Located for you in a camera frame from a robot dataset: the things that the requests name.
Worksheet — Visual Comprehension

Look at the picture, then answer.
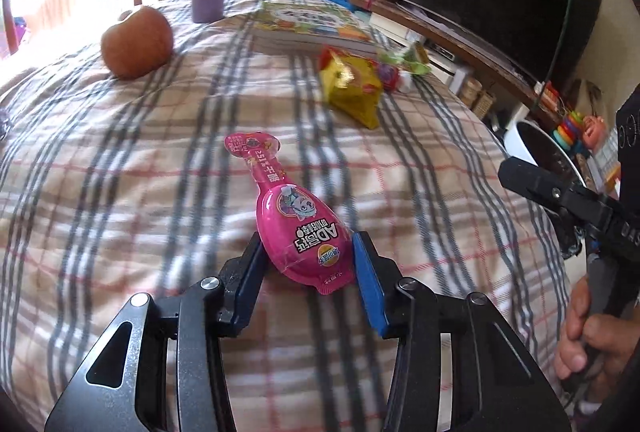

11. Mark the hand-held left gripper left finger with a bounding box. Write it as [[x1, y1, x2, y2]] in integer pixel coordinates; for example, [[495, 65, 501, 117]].
[[44, 229, 263, 432]]

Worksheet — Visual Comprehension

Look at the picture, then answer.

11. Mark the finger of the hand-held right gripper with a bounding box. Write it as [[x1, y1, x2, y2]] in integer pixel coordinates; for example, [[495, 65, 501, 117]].
[[507, 179, 593, 233], [498, 155, 601, 208]]

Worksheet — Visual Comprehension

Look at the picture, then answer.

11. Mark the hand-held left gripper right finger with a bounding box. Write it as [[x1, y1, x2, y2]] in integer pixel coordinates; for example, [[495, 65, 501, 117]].
[[351, 229, 571, 432]]

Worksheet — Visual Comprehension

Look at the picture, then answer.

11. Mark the white round bowl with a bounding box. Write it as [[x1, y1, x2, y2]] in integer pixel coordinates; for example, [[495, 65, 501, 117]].
[[502, 121, 591, 193]]

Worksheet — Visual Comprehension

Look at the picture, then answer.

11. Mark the pink toy egg packet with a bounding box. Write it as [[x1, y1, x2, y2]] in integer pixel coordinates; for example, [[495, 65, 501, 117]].
[[223, 131, 357, 296]]

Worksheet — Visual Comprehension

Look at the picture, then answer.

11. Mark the person's right hand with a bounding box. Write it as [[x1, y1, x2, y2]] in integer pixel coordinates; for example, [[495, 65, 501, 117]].
[[554, 275, 640, 380]]

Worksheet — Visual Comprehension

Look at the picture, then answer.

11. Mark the pink plastic toy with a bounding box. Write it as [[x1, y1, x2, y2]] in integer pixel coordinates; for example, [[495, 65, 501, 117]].
[[582, 115, 607, 148]]

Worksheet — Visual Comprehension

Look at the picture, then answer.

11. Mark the stack of yellow containers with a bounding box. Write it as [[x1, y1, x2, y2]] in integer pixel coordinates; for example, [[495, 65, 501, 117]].
[[459, 77, 483, 108]]

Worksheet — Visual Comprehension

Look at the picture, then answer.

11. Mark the white marble top television stand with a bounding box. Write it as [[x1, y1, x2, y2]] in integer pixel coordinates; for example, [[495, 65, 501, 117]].
[[350, 0, 551, 128]]

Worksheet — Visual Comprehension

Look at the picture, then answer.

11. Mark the thin green pole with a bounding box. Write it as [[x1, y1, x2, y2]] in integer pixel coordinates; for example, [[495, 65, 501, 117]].
[[542, 0, 577, 104]]

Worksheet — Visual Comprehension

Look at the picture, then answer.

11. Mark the plaid blanket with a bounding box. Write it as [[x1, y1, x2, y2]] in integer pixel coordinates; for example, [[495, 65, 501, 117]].
[[0, 0, 573, 432]]

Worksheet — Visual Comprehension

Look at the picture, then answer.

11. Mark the green snack packet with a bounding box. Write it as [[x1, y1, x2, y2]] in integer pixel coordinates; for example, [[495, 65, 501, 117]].
[[378, 41, 432, 76]]

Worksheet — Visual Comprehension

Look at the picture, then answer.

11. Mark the yellow snack packet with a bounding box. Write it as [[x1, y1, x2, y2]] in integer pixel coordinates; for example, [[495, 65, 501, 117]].
[[318, 46, 384, 130]]

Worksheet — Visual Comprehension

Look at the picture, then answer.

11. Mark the red apple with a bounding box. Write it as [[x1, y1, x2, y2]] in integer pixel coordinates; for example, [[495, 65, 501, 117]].
[[101, 6, 174, 80]]

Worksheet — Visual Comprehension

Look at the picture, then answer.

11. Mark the colourful children's book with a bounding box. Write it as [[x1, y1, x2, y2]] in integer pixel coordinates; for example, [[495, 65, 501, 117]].
[[250, 1, 381, 56]]

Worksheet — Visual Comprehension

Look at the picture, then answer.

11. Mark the rainbow stacking ring toy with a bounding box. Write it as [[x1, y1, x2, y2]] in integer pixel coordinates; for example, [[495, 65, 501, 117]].
[[552, 111, 586, 153]]

